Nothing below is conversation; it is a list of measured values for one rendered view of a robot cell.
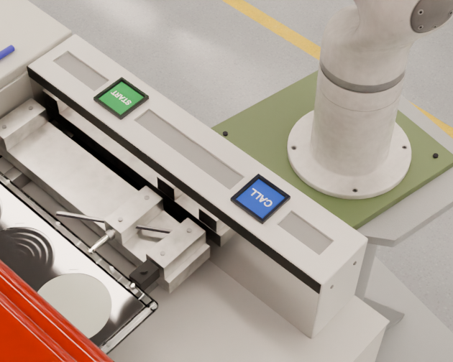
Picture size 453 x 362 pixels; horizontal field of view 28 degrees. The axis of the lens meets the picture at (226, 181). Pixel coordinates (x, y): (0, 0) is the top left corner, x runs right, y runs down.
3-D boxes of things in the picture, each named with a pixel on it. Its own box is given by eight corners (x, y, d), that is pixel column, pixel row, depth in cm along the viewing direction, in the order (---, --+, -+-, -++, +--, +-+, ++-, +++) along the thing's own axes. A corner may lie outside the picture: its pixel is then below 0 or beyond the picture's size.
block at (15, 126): (7, 151, 132) (3, 138, 129) (-8, 138, 133) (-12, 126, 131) (49, 121, 136) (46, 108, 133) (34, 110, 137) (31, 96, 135)
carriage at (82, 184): (170, 294, 121) (169, 283, 119) (-4, 151, 136) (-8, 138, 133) (210, 257, 125) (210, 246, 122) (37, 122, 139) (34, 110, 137)
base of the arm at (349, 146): (340, 90, 148) (352, 1, 134) (435, 151, 139) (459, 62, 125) (261, 152, 139) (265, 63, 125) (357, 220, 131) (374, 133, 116)
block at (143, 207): (122, 245, 122) (121, 233, 120) (105, 231, 123) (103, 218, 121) (164, 210, 126) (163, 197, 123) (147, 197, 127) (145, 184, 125)
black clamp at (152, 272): (141, 294, 117) (139, 283, 115) (129, 284, 118) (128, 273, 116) (160, 276, 119) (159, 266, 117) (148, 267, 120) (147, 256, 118)
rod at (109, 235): (93, 258, 120) (91, 252, 119) (85, 252, 120) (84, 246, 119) (118, 237, 122) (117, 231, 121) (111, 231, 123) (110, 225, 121)
